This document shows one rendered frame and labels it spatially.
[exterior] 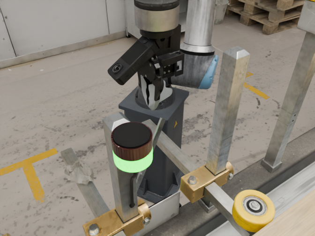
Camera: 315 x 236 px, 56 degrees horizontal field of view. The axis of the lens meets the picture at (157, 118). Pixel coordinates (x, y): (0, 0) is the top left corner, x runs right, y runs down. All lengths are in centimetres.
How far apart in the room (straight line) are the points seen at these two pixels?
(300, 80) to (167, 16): 38
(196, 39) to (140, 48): 60
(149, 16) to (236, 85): 21
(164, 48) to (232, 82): 17
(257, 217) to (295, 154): 50
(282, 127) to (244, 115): 149
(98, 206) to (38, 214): 114
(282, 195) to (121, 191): 64
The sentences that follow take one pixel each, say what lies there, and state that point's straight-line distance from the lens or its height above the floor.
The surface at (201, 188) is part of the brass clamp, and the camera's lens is 72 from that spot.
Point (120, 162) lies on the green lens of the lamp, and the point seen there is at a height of 109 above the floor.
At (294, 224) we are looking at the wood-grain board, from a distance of 65.
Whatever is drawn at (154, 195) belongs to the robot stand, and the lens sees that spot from 172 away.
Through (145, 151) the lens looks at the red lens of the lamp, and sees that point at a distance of 42.
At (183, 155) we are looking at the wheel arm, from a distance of 79.
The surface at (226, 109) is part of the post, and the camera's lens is 61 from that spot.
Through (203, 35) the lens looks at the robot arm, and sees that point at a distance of 120.
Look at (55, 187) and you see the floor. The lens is 189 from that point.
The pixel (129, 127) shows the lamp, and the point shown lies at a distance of 44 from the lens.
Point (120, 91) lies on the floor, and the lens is 257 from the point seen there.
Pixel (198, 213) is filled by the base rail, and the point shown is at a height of 70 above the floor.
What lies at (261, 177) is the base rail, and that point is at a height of 70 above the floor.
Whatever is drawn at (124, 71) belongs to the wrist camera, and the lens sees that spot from 61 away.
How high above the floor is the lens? 141
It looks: 39 degrees down
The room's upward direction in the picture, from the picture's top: straight up
